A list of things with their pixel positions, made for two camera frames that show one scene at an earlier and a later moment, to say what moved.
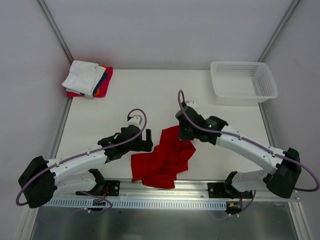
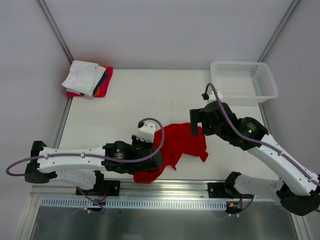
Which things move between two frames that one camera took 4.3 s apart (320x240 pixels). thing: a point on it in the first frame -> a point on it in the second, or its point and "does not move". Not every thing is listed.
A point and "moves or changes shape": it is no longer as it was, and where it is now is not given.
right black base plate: [218, 190] does not move
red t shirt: [158, 167] moves or changes shape
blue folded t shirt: [102, 80] does not move
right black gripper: [185, 132] -> [197, 117]
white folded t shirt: [83, 78] does not move
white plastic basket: [238, 83] does not move
